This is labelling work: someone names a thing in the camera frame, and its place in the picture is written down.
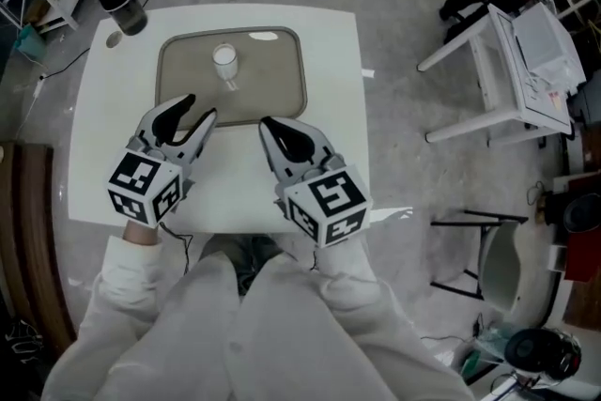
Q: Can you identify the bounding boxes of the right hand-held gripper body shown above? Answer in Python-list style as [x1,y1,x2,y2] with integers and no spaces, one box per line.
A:
[273,153,374,249]

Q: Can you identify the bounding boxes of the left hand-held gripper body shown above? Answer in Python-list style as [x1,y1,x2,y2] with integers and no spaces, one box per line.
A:
[106,130,198,229]

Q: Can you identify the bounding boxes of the beige rectangular dish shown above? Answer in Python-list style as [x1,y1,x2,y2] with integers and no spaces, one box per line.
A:
[155,26,308,129]

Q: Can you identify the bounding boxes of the white cup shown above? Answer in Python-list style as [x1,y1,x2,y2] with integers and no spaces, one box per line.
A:
[211,42,240,82]

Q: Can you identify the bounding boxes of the person's right forearm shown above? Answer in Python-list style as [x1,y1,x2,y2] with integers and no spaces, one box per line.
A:
[313,235,417,344]

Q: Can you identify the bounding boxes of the person's left forearm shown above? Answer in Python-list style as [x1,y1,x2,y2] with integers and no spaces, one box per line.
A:
[77,220,165,344]

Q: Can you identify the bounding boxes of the person's legs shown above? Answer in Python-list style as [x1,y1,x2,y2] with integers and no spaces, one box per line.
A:
[202,235,285,297]

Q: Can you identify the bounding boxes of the teal bag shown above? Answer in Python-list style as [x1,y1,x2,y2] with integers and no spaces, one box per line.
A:
[12,22,49,58]

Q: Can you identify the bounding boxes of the person's white coat body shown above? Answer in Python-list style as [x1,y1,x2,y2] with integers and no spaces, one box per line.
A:
[41,235,476,401]

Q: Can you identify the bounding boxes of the white side table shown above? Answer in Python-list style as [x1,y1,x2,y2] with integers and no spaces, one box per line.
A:
[417,3,588,147]

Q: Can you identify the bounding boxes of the black round device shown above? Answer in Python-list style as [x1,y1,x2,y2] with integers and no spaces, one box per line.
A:
[562,193,601,235]

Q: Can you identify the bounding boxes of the black red headphones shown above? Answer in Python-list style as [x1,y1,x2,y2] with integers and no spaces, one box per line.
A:
[503,327,584,392]

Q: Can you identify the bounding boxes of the red box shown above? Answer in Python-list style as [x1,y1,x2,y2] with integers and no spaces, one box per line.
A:
[564,220,601,284]

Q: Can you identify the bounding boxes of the white flat plastic box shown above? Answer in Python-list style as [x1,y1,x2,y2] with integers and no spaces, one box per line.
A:
[510,3,587,79]

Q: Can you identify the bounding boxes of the white floor cable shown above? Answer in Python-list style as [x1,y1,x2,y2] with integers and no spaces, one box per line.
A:
[12,46,93,142]

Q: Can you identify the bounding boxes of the black frame white seat chair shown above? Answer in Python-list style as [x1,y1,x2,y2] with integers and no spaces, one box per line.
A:
[430,208,558,326]

